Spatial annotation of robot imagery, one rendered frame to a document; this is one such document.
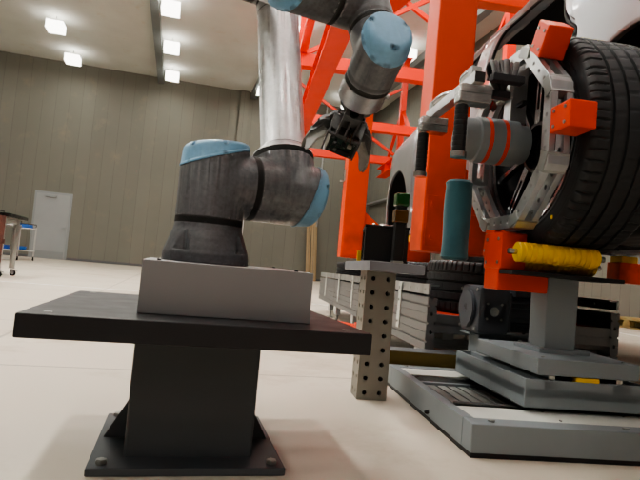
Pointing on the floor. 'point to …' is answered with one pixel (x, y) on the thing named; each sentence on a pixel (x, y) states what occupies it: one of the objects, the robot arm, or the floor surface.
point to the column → (371, 385)
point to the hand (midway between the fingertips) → (332, 157)
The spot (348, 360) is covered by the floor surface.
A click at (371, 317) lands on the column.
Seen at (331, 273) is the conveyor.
